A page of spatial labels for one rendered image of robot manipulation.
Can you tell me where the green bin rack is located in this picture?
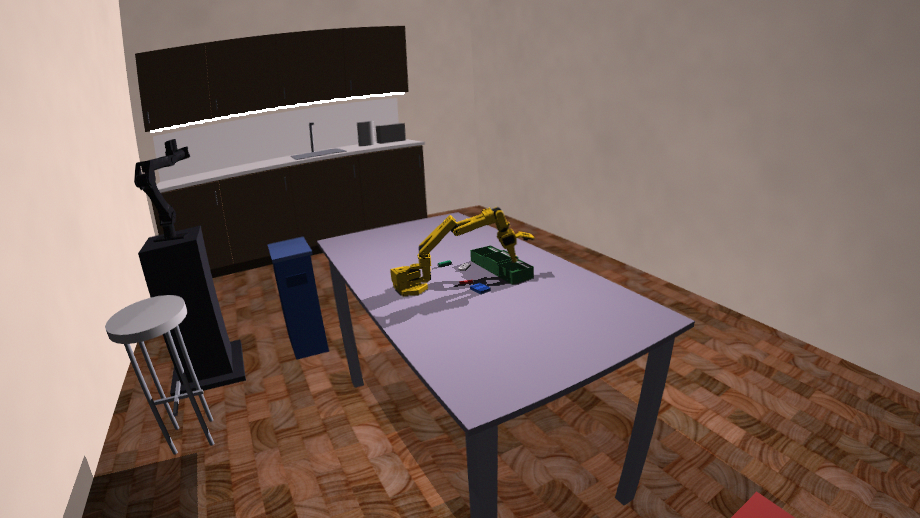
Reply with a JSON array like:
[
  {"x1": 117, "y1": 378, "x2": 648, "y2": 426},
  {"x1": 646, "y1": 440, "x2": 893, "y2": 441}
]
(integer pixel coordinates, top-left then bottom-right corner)
[{"x1": 470, "y1": 245, "x2": 534, "y2": 285}]

